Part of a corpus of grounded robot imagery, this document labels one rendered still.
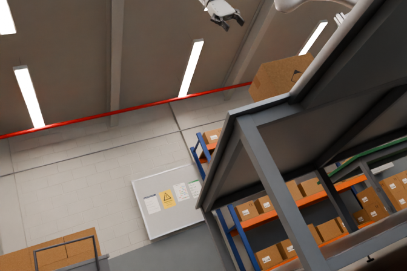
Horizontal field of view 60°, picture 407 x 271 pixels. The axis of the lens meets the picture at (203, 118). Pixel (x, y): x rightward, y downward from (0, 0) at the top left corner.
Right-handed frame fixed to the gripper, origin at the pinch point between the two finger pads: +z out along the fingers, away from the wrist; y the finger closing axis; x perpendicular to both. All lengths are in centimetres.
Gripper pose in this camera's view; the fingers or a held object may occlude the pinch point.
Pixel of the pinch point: (234, 25)
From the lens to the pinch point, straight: 162.4
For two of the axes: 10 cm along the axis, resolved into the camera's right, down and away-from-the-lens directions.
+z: 5.9, 7.4, -3.2
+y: -7.7, 3.9, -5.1
